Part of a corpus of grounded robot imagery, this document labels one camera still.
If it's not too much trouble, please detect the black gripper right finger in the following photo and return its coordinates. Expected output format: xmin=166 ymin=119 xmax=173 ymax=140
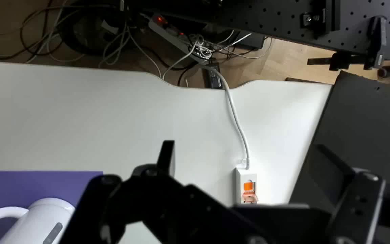
xmin=315 ymin=144 xmax=357 ymax=180

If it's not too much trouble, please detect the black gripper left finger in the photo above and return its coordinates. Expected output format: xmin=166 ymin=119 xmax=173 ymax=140
xmin=155 ymin=140 xmax=176 ymax=176

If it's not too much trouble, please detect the white power strip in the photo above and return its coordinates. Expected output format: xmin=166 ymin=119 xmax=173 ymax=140
xmin=231 ymin=167 xmax=260 ymax=206

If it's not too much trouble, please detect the black power adapter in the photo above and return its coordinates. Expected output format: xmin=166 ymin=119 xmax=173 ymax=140
xmin=204 ymin=64 xmax=224 ymax=89

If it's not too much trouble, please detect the grey power strip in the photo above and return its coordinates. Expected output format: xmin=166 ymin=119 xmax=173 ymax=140
xmin=147 ymin=12 xmax=215 ymax=65

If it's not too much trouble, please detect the purple mat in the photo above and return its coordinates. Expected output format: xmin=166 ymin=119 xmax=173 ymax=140
xmin=0 ymin=169 xmax=104 ymax=221

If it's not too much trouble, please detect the white electric kettle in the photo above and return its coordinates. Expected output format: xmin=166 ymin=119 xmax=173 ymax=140
xmin=0 ymin=196 xmax=77 ymax=244

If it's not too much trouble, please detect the black perforated breadboard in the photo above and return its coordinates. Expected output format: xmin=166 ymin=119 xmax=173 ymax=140
xmin=158 ymin=0 xmax=390 ymax=61

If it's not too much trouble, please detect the white power strip cable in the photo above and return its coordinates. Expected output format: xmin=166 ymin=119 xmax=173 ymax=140
xmin=211 ymin=66 xmax=252 ymax=169

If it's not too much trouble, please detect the white thin cable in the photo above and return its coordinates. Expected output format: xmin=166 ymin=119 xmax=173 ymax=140
xmin=99 ymin=24 xmax=205 ymax=83

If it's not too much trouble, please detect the black clamp mount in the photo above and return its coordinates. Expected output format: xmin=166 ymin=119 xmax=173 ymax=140
xmin=306 ymin=15 xmax=390 ymax=79

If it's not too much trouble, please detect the black cable bundle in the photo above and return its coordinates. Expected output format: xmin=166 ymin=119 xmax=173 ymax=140
xmin=0 ymin=0 xmax=131 ymax=62

